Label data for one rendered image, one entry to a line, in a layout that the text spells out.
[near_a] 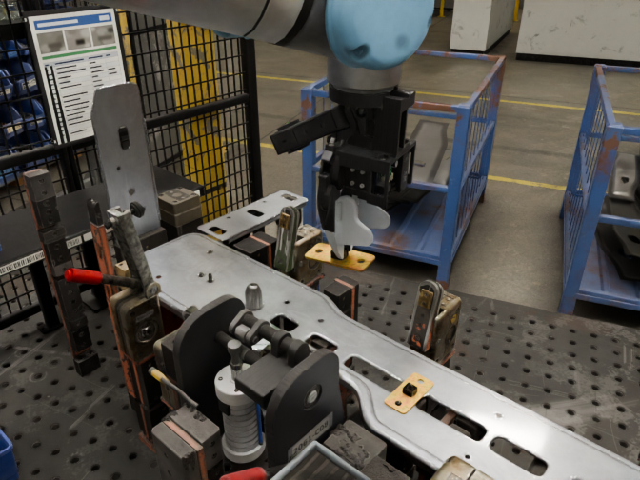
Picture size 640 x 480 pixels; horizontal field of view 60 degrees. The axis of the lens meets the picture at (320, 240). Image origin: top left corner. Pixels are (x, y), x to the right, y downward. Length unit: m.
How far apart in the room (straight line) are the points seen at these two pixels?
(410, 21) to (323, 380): 0.43
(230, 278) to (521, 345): 0.76
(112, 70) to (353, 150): 1.02
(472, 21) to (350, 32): 8.20
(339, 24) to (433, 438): 0.61
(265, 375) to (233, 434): 0.14
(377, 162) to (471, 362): 0.91
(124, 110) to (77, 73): 0.28
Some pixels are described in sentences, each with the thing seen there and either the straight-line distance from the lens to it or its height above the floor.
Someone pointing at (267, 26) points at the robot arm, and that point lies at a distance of 0.36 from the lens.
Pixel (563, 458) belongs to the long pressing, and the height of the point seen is 1.00.
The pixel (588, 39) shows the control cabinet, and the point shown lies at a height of 0.33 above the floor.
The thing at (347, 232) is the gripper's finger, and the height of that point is 1.31.
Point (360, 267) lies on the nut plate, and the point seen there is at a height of 1.26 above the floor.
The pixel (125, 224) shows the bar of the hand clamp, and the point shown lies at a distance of 0.94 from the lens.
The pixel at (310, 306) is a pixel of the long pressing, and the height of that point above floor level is 1.00.
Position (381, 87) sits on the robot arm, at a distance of 0.56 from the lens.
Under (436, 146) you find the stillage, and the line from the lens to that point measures 3.34.
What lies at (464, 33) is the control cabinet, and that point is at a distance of 8.59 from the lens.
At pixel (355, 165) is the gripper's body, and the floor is 1.40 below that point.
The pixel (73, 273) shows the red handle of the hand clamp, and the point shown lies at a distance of 0.94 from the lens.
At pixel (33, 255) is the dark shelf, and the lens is 1.29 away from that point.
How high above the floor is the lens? 1.61
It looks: 29 degrees down
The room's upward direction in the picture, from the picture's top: straight up
